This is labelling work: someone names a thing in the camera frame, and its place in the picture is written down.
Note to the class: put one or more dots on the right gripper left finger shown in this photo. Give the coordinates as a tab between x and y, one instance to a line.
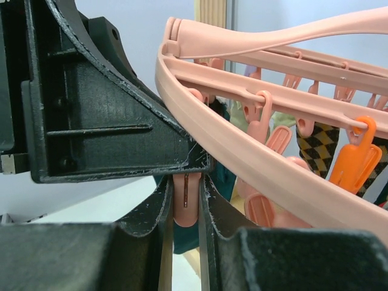
133	253

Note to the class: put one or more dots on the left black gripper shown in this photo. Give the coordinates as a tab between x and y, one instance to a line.
18	85

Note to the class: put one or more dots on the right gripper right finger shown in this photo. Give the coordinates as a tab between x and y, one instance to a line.
236	254

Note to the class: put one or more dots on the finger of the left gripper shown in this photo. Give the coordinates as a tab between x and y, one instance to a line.
164	147

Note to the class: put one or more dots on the pink round clip hanger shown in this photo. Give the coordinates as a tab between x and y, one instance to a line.
243	96

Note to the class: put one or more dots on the black yellow argyle sock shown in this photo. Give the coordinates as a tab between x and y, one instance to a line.
318	151

